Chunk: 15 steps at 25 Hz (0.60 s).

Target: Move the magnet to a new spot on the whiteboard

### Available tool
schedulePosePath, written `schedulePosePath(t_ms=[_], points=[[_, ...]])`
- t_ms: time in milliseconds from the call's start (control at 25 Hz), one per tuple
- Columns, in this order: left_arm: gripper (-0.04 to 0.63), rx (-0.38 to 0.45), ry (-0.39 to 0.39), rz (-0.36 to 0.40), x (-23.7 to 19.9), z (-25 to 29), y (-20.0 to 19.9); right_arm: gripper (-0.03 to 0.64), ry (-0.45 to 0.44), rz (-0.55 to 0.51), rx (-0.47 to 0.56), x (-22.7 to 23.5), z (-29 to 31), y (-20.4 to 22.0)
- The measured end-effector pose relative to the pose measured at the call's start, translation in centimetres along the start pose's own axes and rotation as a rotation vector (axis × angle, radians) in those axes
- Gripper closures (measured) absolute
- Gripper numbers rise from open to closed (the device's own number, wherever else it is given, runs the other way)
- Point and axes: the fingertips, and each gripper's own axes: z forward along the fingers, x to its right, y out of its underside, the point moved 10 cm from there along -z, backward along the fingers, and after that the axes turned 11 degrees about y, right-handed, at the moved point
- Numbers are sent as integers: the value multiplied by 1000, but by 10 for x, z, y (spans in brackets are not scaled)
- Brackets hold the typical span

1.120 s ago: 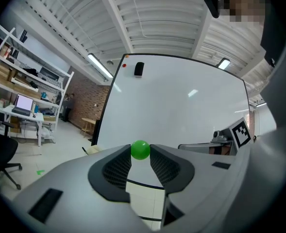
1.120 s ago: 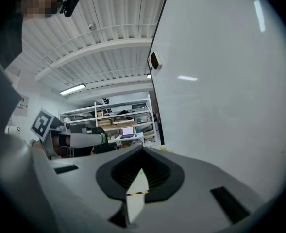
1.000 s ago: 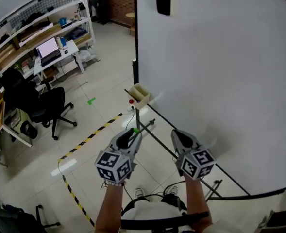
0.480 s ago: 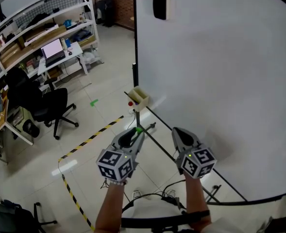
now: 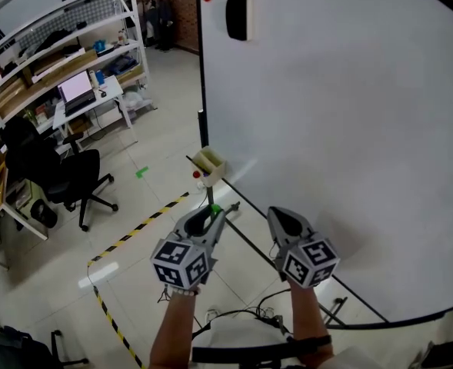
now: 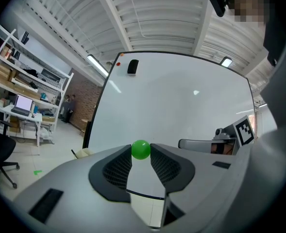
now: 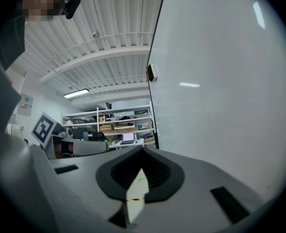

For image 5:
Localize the dark chair with jacket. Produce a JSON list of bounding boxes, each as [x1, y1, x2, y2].
[[0, 323, 91, 369]]

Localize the person's right forearm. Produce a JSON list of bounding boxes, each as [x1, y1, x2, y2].
[[289, 282, 335, 369]]

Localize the white bead bracelet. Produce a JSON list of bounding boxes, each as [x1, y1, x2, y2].
[[171, 285, 201, 298]]

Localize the open laptop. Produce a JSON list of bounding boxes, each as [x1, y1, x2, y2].
[[56, 70, 97, 117]]

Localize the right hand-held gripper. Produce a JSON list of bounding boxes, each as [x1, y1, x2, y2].
[[267, 207, 341, 288]]

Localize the large white whiteboard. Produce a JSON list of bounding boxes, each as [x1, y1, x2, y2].
[[195, 0, 453, 330]]

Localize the beige marker holder box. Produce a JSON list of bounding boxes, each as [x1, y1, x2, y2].
[[189, 146, 227, 188]]

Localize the yellow black floor tape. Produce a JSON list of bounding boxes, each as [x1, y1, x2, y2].
[[86, 191, 191, 369]]

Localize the black whiteboard stand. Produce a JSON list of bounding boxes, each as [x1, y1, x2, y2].
[[185, 108, 388, 328]]

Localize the person's left forearm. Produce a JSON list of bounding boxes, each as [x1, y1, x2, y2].
[[148, 288, 200, 369]]

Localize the black chest bar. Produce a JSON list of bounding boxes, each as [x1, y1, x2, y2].
[[191, 342, 323, 369]]

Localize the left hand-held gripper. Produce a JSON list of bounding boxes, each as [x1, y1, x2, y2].
[[150, 207, 227, 290]]

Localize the black whiteboard eraser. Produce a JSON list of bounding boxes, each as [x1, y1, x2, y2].
[[225, 0, 255, 42]]

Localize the black floor cable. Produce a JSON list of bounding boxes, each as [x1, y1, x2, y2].
[[193, 288, 292, 337]]

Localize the black trash bin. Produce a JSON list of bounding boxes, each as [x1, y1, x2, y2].
[[29, 198, 58, 229]]

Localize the white plastic bag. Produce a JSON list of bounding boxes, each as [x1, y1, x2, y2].
[[122, 90, 146, 111]]

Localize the black arm strap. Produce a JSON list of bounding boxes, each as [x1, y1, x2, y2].
[[287, 334, 333, 355]]

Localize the white metal shelving rack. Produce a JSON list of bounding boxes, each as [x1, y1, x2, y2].
[[0, 0, 152, 145]]

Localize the small white desk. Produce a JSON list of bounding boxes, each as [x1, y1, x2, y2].
[[52, 75, 138, 151]]

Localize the black office chair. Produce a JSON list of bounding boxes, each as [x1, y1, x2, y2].
[[1, 116, 119, 233]]

